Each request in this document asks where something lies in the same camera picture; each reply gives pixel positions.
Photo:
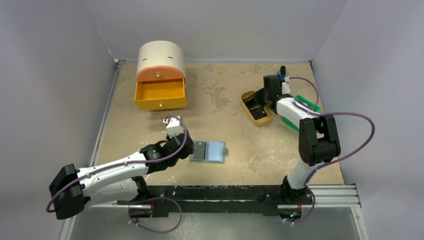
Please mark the black credit card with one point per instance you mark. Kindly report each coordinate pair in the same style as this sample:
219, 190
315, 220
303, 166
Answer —
258, 113
199, 150

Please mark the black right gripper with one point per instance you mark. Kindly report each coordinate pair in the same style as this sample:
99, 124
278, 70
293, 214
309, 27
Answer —
261, 99

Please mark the white orange drawer cabinet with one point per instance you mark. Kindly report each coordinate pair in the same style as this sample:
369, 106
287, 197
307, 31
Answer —
160, 60

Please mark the yellow open drawer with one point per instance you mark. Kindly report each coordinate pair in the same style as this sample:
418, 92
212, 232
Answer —
161, 94

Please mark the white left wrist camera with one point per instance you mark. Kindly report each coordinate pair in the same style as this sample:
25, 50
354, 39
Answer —
173, 126

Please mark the orange oval tray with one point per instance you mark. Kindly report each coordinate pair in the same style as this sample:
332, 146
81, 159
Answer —
260, 122

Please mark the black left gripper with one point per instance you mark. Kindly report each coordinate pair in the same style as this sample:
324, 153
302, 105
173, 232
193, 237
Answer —
189, 151

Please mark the blue stapler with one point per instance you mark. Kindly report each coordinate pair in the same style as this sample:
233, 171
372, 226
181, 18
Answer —
282, 73

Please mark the black card stack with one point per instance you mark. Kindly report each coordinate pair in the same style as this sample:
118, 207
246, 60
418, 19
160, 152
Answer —
250, 102

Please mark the green card holder wallet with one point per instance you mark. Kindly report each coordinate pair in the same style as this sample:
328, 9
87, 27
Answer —
216, 152

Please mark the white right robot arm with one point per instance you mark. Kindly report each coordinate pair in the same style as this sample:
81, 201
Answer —
318, 140

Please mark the green bin with pens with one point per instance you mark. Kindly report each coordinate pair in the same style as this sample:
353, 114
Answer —
306, 104

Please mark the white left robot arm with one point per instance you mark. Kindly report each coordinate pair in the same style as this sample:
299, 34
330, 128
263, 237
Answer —
74, 189

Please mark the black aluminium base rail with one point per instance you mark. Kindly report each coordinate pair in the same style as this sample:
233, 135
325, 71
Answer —
161, 200

